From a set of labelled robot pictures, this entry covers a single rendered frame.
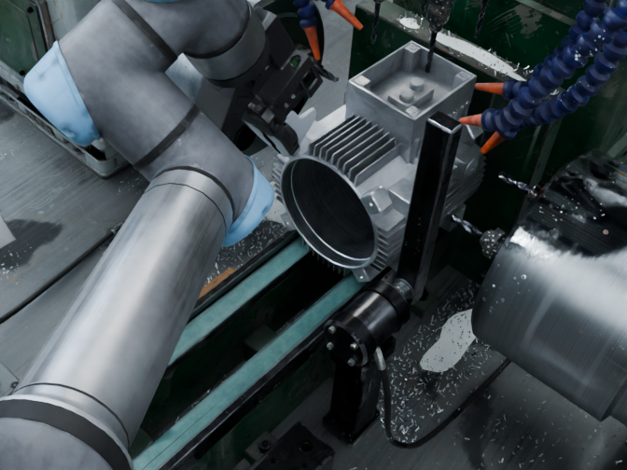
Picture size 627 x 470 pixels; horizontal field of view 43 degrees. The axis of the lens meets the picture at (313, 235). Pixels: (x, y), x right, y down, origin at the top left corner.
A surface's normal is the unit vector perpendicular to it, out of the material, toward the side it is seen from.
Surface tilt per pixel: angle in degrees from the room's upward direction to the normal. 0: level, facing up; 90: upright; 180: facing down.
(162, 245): 22
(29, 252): 0
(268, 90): 30
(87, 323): 15
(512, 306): 77
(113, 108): 67
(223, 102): 59
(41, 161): 0
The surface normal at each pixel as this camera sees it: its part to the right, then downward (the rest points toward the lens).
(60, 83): -0.06, -0.03
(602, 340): -0.58, 0.21
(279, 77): -0.29, -0.32
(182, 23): 0.53, 0.51
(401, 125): -0.69, 0.51
